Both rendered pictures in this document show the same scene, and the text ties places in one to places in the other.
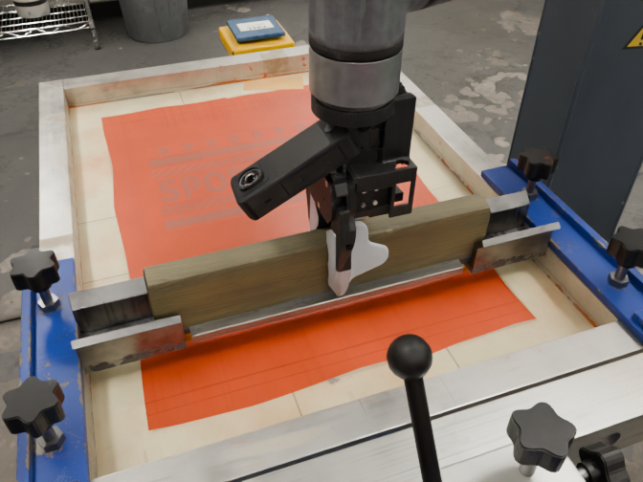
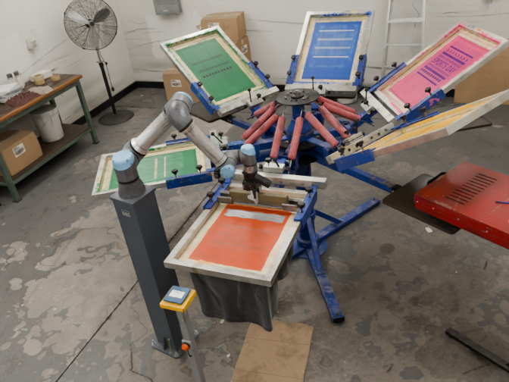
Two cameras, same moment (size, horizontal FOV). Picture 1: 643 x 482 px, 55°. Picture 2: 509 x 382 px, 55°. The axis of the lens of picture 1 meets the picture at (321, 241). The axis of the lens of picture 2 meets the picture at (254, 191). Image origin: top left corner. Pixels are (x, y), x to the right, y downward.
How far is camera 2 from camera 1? 2.96 m
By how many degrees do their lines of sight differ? 97
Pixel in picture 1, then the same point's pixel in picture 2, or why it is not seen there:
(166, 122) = (246, 261)
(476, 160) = (205, 213)
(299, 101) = (207, 255)
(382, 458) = (277, 176)
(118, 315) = (292, 208)
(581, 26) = (153, 206)
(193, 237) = (268, 227)
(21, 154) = not seen: outside the picture
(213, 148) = (244, 247)
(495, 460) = (270, 166)
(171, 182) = (261, 242)
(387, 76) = not seen: hidden behind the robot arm
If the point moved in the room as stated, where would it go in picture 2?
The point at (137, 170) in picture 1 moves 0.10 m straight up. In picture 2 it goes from (266, 248) to (263, 233)
